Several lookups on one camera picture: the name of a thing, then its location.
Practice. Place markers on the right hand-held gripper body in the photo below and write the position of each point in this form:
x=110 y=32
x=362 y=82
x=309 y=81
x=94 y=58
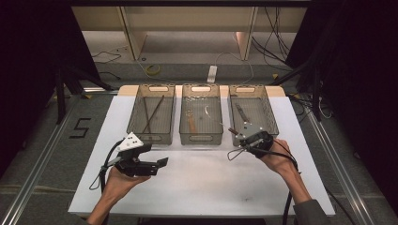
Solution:
x=250 y=131

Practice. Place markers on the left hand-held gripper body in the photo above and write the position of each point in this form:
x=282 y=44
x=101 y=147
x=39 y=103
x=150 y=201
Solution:
x=130 y=142

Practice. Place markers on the transparent grey plastic bin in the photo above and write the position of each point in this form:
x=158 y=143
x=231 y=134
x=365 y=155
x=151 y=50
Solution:
x=165 y=125
x=259 y=109
x=203 y=125

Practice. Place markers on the person's right hand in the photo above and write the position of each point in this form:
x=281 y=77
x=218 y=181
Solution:
x=280 y=159

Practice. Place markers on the person's left hand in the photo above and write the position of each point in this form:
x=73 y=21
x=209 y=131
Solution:
x=117 y=184

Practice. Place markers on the white table mat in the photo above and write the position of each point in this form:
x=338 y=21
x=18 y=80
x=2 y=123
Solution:
x=203 y=187

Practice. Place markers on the white power strip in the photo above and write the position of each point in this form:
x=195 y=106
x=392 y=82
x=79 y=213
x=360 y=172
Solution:
x=212 y=74

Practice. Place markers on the black metal stand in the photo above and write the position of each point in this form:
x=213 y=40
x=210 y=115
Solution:
x=60 y=100
x=316 y=100

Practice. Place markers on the yellow tape roll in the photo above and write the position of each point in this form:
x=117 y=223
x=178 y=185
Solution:
x=147 y=69

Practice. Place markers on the black curtain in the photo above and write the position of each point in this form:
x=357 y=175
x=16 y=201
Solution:
x=28 y=62
x=359 y=78

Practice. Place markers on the cream wooden furniture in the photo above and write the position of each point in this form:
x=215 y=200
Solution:
x=187 y=18

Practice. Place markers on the aluminium floor rail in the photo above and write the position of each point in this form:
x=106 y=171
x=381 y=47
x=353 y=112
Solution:
x=40 y=162
x=341 y=168

